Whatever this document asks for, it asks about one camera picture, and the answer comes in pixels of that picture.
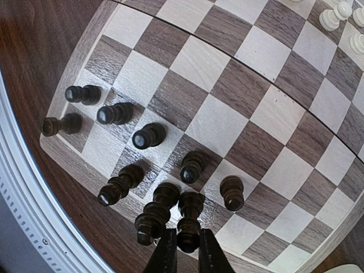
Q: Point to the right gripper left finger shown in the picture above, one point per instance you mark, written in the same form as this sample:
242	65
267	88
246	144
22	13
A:
164	257

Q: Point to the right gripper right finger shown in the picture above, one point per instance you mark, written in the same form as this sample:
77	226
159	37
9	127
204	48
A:
211	258

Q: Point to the tall dark chess piece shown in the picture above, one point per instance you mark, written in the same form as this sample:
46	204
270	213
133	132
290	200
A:
151	223

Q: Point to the black chess piece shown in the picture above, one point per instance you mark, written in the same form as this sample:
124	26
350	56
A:
192	165
151	135
231	190
118	114
118	187

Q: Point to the wooden chess board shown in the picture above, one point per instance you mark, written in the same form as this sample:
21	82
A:
259	87

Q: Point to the black pawn on board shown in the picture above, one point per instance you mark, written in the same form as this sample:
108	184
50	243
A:
87	95

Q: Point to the white chess piece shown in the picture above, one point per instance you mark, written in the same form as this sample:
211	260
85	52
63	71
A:
330	19
356	43

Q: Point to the cream cat-ear bowl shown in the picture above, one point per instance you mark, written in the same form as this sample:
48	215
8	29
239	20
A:
345	268

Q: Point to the black rook piece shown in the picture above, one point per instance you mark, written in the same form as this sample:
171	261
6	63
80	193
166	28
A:
70	124

